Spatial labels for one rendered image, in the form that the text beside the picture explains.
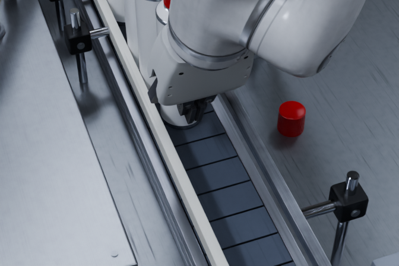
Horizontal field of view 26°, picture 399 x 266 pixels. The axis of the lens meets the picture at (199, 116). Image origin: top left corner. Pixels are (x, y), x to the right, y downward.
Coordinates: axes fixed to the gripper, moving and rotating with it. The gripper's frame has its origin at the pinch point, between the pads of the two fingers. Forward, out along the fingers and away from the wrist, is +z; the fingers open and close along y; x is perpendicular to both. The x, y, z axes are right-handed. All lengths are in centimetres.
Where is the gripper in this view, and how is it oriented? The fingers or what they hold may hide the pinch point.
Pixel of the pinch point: (192, 103)
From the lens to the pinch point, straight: 96.4
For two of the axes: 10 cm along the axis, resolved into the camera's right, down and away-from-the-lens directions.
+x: 3.2, 8.7, -3.6
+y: -9.4, 2.5, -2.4
